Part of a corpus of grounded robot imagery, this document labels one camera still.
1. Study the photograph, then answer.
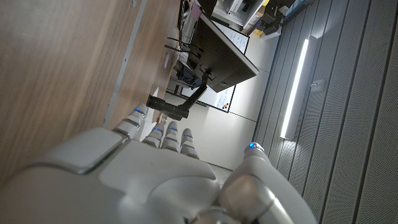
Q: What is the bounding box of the long ceiling light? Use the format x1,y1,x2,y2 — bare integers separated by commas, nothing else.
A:
279,35,318,141

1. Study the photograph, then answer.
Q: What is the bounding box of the black computer monitor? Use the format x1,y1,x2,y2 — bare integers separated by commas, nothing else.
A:
189,14,259,93

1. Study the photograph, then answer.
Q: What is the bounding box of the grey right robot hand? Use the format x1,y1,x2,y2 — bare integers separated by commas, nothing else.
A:
0,103,318,224

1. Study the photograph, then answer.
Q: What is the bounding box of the white shelf cabinet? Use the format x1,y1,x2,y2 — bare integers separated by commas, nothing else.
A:
214,0,268,30

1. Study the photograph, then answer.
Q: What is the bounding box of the whiteboard with black frame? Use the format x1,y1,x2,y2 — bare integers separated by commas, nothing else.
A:
166,21,250,113

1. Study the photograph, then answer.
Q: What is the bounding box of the white hanging cloth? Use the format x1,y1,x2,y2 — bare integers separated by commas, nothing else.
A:
177,51,191,68

